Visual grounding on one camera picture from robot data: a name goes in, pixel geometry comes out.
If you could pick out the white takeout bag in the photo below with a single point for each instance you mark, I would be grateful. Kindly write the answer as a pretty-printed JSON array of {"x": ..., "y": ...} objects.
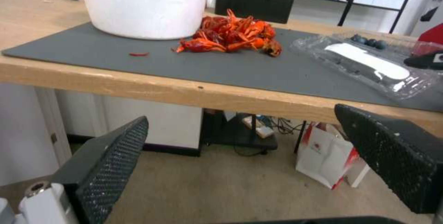
[{"x": 145, "y": 6}]

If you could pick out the white label on container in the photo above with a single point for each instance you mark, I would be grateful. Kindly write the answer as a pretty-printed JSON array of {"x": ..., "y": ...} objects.
[{"x": 367, "y": 61}]

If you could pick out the black table leg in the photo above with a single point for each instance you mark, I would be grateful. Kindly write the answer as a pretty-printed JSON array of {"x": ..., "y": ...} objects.
[{"x": 300, "y": 137}]

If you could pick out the grey table mat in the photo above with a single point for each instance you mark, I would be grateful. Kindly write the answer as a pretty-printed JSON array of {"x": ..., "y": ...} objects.
[{"x": 207, "y": 70}]

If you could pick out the black low shelf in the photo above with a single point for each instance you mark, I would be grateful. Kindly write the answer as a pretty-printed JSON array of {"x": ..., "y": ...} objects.
[{"x": 238, "y": 141}]

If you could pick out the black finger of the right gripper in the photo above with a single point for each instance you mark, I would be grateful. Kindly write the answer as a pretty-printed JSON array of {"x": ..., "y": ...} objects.
[{"x": 424, "y": 61}]

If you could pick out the black chair back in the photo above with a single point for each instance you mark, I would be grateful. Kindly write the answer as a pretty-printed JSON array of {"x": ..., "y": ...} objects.
[{"x": 254, "y": 4}]

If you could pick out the dark blue berry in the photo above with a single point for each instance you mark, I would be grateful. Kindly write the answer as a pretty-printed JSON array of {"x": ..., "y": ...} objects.
[
  {"x": 383, "y": 44},
  {"x": 372, "y": 42},
  {"x": 356, "y": 38}
]

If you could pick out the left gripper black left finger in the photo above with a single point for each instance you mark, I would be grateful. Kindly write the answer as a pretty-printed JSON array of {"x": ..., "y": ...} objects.
[{"x": 104, "y": 172}]

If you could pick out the red crayfish pile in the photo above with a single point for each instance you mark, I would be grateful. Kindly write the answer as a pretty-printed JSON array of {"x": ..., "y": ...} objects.
[{"x": 235, "y": 33}]

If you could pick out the white and red paper bag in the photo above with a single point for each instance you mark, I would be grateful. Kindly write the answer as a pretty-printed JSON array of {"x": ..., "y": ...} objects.
[{"x": 322, "y": 159}]

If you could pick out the clear plastic takeout container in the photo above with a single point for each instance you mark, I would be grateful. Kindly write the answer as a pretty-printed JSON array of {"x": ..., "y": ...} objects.
[{"x": 322, "y": 57}]

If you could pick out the white cabinet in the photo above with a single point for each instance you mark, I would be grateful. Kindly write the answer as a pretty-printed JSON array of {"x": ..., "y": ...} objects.
[{"x": 138, "y": 125}]

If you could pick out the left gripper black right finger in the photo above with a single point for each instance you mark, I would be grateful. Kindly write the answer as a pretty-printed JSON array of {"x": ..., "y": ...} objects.
[{"x": 391, "y": 154}]

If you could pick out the red translucent object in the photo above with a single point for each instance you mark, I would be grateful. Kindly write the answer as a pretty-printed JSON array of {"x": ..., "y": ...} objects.
[{"x": 432, "y": 38}]

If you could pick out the small red chili piece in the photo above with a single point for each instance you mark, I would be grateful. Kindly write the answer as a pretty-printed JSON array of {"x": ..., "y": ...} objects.
[{"x": 139, "y": 54}]

